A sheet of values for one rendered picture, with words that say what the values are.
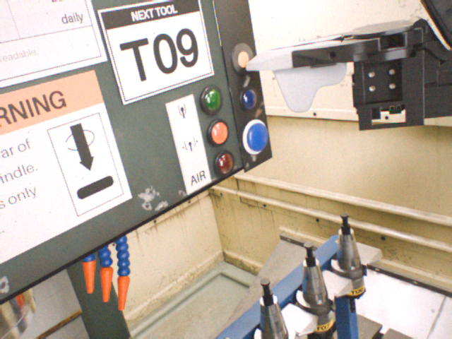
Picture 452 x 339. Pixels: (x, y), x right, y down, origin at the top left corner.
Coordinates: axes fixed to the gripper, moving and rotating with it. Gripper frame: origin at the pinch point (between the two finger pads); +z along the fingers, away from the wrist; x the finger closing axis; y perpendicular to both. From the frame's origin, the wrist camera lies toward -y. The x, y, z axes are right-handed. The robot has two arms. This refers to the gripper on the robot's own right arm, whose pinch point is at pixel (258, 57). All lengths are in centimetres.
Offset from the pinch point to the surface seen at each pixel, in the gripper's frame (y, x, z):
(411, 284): 80, 69, -20
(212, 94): 2.1, -4.4, 3.7
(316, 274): 37.9, 16.5, -0.5
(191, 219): 76, 103, 62
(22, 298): 19.7, -12.5, 26.8
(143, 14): -5.7, -8.5, 6.7
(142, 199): 8.6, -12.2, 9.0
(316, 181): 53, 85, 6
